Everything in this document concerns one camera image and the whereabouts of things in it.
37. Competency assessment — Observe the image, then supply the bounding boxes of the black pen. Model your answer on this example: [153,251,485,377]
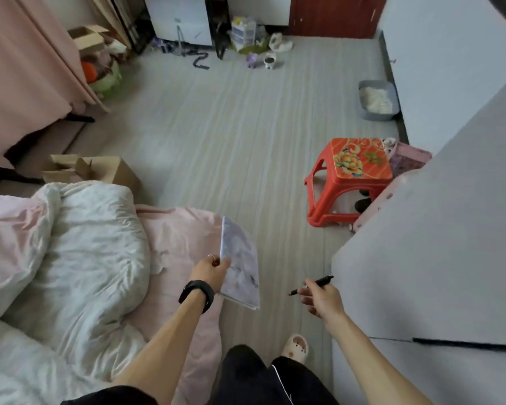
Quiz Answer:
[288,275,335,296]

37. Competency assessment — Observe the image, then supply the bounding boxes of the person's right hand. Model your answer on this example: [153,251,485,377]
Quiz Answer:
[298,278,347,332]

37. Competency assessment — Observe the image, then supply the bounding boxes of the brown wooden door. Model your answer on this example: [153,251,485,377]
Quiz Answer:
[287,0,388,40]

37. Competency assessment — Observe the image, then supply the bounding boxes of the small patterned cardboard box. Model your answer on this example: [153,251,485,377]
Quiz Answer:
[229,16,258,51]

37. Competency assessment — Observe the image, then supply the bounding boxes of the white bag in bin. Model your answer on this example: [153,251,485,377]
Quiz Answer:
[359,86,394,114]

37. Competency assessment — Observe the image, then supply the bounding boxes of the red orange fabric pile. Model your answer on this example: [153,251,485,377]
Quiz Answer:
[80,61,98,84]

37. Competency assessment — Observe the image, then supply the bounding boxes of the grey purple cabinet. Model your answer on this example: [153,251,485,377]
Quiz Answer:
[331,67,506,405]

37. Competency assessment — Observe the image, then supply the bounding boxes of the black metal frame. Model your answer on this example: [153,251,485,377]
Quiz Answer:
[0,113,96,192]

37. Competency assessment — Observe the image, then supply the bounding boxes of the pink floral blanket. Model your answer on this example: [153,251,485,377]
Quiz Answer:
[0,191,62,330]

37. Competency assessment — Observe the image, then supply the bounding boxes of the pink gift bag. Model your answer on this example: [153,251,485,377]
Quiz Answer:
[387,141,433,178]

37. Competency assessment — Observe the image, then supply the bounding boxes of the black smartwatch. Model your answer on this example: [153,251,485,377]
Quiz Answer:
[178,280,215,314]

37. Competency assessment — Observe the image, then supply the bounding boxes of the beige slipper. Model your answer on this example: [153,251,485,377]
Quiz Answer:
[280,334,311,366]

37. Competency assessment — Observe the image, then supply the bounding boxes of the white floral quilt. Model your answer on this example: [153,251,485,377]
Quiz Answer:
[0,181,152,405]

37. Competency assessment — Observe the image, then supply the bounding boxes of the green plastic bag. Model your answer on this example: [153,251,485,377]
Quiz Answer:
[91,58,123,98]

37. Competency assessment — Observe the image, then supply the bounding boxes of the purple illustrated notebook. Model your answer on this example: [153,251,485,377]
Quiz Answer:
[219,216,261,311]

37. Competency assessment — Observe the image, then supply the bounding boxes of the dark wooden desk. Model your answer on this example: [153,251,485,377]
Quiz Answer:
[122,0,231,60]

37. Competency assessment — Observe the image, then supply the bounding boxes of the grey plastic bin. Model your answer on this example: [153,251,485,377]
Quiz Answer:
[357,79,401,122]

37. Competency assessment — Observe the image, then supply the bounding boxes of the person's left hand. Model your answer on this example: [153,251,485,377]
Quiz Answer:
[188,254,232,294]

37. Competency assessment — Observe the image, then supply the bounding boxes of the person's right forearm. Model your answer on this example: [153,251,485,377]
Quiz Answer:
[331,316,433,405]

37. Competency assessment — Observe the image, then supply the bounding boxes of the orange patterned stool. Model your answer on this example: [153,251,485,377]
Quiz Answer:
[304,137,394,228]

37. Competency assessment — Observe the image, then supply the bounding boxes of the black shirt white piping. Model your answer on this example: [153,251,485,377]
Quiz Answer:
[61,364,296,405]

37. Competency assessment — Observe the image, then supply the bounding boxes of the large brown cardboard box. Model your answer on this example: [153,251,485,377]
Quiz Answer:
[42,154,143,197]

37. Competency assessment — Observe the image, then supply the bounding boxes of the black trousers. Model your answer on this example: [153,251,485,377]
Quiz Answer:
[213,344,338,405]

